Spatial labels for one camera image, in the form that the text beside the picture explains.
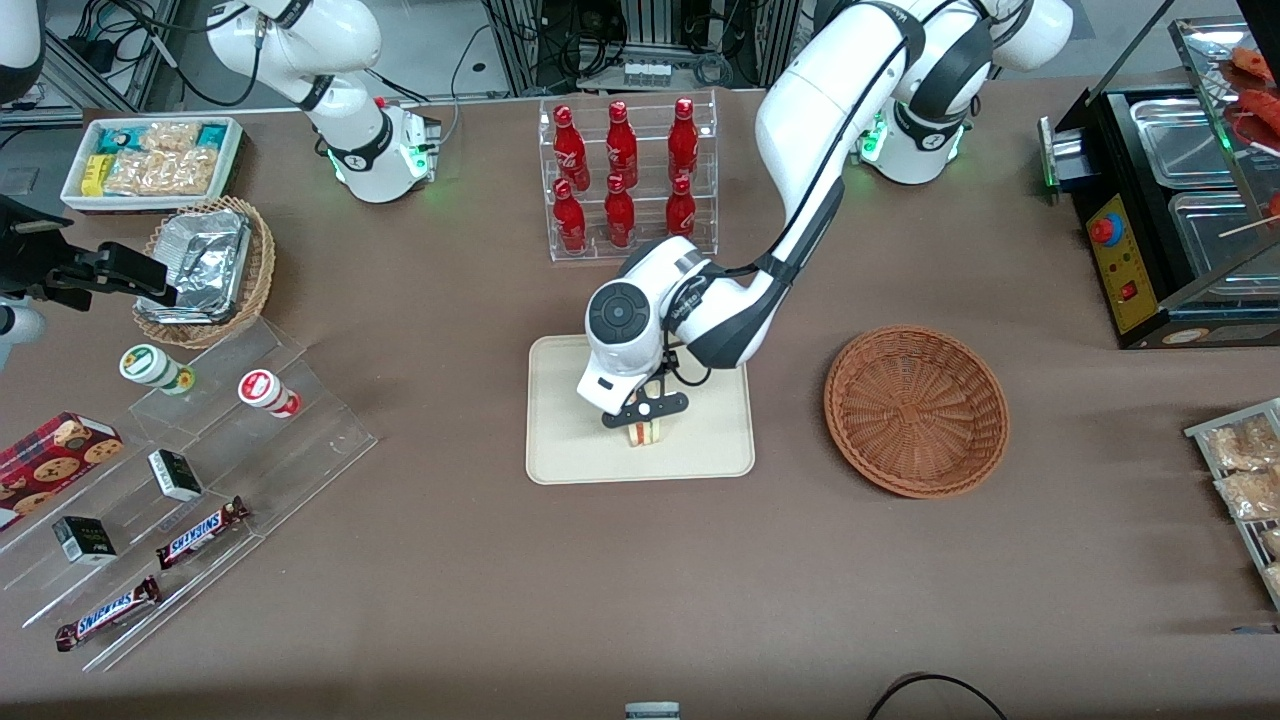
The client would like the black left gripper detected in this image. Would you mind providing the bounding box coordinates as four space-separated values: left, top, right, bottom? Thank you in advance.
602 391 691 431

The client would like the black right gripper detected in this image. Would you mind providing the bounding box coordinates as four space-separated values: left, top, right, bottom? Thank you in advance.
0 195 180 307

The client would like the beige plastic serving tray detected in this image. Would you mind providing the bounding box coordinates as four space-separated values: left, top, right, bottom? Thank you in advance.
526 334 757 486

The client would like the tan oval wicker basket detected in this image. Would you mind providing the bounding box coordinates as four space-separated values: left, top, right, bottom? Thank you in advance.
132 196 277 350

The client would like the white rectangular snack tray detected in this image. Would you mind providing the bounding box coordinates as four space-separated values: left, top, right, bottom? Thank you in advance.
61 116 245 213

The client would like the brown round wicker basket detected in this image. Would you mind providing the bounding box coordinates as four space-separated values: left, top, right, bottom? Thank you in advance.
824 325 1011 500

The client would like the silver foil container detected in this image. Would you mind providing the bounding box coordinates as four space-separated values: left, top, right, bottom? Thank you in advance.
138 209 252 324

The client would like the green lid white cup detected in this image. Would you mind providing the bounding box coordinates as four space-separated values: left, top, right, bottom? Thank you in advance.
119 343 197 397

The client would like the large clear cracker bag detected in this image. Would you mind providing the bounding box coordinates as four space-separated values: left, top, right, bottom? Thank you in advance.
103 147 220 199

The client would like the small clear cracker bag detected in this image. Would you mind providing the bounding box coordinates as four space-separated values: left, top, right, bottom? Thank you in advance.
140 121 202 157

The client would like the red lid white cup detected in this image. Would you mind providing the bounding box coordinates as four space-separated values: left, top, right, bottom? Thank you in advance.
237 369 302 419

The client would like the clear acrylic bottle rack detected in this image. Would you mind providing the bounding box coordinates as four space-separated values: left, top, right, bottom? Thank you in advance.
538 89 719 264

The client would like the red cola bottle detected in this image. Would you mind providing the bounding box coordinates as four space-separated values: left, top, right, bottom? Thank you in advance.
664 175 699 241
553 104 592 193
551 178 589 255
667 97 701 185
603 174 638 250
606 100 640 191

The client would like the small black box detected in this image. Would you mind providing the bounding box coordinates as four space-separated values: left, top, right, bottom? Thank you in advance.
51 515 118 567
147 449 205 503

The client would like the red cookie box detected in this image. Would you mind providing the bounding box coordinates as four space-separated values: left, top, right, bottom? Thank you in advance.
0 411 125 532

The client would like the clear acrylic stepped shelf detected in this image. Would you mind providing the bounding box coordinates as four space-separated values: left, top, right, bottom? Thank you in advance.
0 319 380 673

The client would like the snickers chocolate bar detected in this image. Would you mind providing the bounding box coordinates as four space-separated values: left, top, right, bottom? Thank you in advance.
154 496 250 571
54 576 162 653

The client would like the black food warmer machine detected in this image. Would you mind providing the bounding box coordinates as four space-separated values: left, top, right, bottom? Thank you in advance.
1037 0 1280 351

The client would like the steel warmer pan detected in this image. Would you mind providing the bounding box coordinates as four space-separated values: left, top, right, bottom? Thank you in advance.
1167 189 1280 277
1129 96 1242 190

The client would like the red sausage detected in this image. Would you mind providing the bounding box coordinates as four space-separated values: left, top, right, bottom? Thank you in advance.
1239 87 1280 137
1231 46 1280 84

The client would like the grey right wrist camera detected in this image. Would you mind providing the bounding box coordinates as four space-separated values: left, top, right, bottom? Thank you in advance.
0 303 47 372

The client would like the black looped cable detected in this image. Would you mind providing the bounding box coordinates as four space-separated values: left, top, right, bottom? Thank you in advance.
864 672 1012 720

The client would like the grey wire rack tray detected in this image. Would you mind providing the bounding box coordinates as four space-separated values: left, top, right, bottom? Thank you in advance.
1184 397 1280 612

